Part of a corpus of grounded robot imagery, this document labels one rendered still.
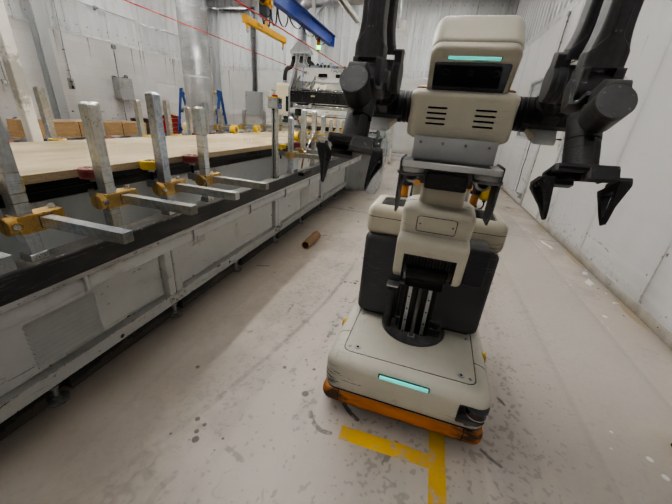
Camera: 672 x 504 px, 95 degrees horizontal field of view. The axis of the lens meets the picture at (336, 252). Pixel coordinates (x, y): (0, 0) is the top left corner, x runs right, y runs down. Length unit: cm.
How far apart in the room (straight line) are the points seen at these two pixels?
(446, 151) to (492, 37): 27
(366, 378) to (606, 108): 104
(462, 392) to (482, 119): 90
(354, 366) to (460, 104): 95
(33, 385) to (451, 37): 174
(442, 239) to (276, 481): 97
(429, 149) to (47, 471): 158
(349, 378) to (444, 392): 35
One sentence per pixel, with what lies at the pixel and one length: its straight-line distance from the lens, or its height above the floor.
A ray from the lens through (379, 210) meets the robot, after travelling 129.
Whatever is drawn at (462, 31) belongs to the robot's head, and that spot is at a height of 134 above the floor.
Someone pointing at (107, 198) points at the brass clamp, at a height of 83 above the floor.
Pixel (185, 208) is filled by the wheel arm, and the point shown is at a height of 82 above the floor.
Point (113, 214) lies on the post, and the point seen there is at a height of 77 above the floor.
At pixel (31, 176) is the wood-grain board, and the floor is 90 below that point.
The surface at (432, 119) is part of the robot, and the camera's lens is 97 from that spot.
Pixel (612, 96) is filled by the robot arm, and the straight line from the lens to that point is 71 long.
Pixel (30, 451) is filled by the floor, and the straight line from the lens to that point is 165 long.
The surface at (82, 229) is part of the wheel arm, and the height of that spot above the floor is 81.
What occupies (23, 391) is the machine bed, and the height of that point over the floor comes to 16.
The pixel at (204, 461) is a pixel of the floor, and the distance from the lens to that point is 138.
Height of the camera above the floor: 113
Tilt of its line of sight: 24 degrees down
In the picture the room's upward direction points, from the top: 5 degrees clockwise
